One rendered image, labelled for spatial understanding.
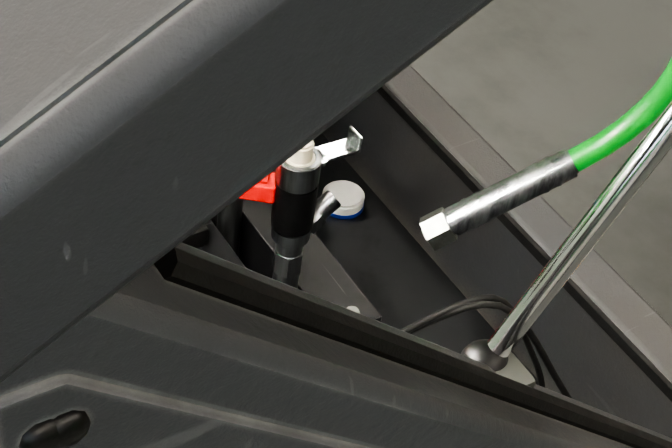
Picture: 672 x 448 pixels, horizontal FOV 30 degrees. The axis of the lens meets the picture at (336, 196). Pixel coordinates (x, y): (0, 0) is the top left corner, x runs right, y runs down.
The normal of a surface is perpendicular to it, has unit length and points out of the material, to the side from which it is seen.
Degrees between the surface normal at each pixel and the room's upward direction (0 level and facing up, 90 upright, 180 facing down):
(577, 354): 90
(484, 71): 0
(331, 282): 0
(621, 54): 0
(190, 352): 90
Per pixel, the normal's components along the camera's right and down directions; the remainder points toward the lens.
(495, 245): -0.84, 0.29
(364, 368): 0.65, -0.73
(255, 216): 0.11, -0.73
